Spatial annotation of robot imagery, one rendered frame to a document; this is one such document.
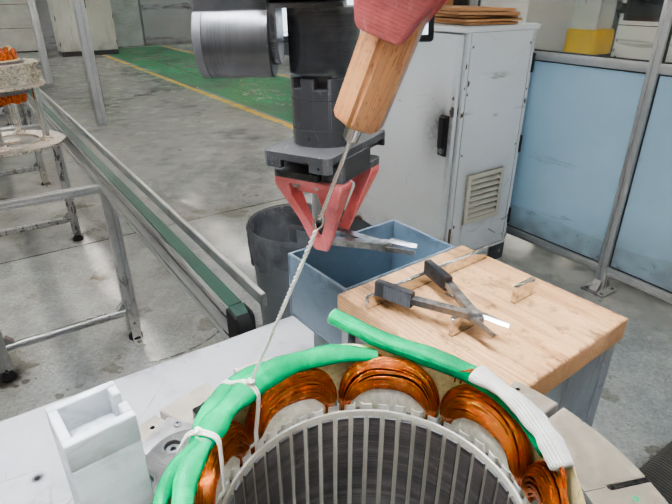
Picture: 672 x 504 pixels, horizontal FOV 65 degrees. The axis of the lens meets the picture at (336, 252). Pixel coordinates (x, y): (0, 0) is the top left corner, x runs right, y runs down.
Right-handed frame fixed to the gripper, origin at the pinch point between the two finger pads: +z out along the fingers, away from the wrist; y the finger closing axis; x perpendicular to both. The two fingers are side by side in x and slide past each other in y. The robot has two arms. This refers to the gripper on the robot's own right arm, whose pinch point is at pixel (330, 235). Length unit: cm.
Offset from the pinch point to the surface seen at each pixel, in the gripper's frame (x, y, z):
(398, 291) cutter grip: 7.1, 0.0, 4.1
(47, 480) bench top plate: -33, 17, 34
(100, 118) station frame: -204, -124, 33
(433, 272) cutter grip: 8.3, -5.7, 4.5
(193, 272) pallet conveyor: -60, -36, 37
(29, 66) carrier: -176, -80, 3
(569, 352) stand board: 21.8, -2.5, 7.2
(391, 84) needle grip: 16.7, 23.3, -18.2
